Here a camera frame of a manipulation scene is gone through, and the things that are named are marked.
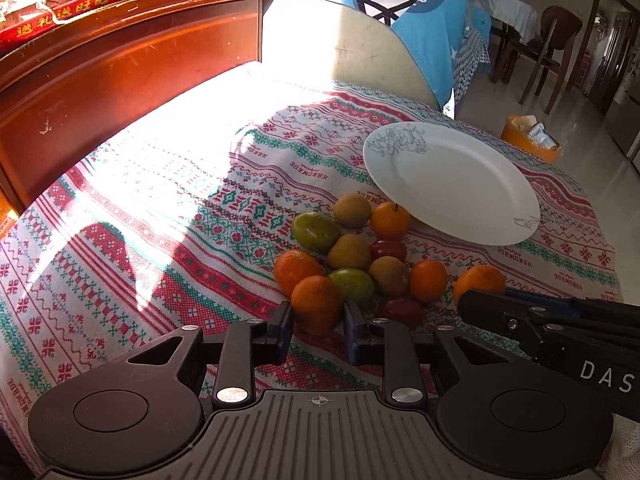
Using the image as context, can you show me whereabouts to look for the green citrus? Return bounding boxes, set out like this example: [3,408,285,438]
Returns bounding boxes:
[292,212,342,255]
[328,268,375,304]

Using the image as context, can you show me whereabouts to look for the orange mandarin front left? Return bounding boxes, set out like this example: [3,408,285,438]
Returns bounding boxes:
[291,275,344,336]

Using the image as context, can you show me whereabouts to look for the brown kiwi top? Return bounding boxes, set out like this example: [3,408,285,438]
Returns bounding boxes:
[333,193,372,229]

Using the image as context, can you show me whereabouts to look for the brown kiwi centre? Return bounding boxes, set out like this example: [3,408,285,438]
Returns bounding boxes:
[326,234,371,270]

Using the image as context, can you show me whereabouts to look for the brown kiwi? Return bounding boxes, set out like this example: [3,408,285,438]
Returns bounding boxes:
[333,193,372,229]
[369,256,409,297]
[326,234,371,270]

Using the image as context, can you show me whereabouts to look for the patterned red green tablecloth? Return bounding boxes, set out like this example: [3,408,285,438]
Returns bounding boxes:
[1,74,623,474]

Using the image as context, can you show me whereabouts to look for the red tomato lower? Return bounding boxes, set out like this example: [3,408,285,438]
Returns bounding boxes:
[380,298,425,330]

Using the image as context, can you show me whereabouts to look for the brown kiwi right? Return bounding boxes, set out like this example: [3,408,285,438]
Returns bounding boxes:
[369,256,409,297]

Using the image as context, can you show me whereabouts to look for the orange box at left edge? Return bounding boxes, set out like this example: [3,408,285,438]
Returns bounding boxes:
[0,198,18,238]

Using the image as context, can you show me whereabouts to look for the dining table white cloth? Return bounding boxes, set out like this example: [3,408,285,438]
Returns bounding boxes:
[469,0,538,65]

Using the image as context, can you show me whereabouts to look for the blue shirt on chair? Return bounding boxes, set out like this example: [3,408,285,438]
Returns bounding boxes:
[331,0,490,108]

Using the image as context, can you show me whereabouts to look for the orange mandarin upper left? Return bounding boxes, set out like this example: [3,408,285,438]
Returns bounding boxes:
[273,249,323,297]

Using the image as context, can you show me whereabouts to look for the orange waste bin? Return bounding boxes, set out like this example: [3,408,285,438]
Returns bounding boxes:
[500,115,561,164]

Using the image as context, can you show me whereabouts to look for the orange mandarin right middle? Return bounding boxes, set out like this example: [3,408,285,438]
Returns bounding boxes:
[409,259,448,304]

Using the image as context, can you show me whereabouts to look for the dark wooden cabinet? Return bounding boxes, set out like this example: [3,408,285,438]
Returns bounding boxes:
[1,0,269,212]

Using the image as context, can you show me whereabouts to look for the dark wooden dining chair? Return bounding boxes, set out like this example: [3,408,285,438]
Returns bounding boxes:
[491,6,582,114]

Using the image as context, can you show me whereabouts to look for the green citrus lower middle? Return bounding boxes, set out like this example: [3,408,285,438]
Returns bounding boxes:
[328,268,375,304]

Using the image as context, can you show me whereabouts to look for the white ceramic plate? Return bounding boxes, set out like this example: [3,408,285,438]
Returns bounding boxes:
[362,122,541,246]

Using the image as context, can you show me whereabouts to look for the red tomato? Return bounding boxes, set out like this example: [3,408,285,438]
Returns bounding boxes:
[380,298,425,330]
[370,240,407,262]

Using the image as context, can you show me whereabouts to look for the orange mandarin by plate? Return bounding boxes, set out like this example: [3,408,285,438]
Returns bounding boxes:
[370,202,411,240]

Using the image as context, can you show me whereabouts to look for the green citrus top left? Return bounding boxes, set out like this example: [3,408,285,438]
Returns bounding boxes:
[292,212,342,255]

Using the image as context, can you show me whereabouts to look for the beige chair back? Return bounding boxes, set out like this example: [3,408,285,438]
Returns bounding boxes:
[331,4,440,110]

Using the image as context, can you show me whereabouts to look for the orange mandarin far right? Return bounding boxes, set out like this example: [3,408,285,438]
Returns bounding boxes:
[452,264,506,306]

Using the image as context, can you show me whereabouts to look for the red tomato upper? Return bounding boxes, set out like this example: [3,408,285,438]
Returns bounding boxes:
[370,240,407,262]

